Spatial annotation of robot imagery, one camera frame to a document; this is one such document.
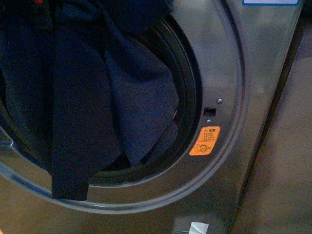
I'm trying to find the navy blue knit garment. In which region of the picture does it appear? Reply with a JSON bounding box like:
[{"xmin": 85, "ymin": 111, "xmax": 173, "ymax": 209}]
[{"xmin": 0, "ymin": 0, "xmax": 179, "ymax": 201}]

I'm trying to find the dark grey washing machine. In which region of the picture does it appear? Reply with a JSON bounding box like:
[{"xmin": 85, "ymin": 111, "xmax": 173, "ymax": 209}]
[{"xmin": 0, "ymin": 0, "xmax": 304, "ymax": 234}]

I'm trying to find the black rubber door gasket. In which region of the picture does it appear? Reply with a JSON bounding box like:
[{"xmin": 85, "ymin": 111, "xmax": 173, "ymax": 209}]
[{"xmin": 0, "ymin": 16, "xmax": 202, "ymax": 188}]

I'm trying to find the orange warning sticker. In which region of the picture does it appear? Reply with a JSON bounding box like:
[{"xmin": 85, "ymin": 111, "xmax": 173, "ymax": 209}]
[{"xmin": 189, "ymin": 126, "xmax": 221, "ymax": 156}]

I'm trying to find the white tape piece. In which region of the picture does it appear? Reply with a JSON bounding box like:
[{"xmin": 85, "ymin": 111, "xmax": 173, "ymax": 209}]
[{"xmin": 189, "ymin": 222, "xmax": 209, "ymax": 234}]

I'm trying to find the blue white label sticker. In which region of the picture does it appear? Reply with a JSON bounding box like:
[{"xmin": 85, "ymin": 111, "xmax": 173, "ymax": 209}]
[{"xmin": 242, "ymin": 0, "xmax": 299, "ymax": 6}]

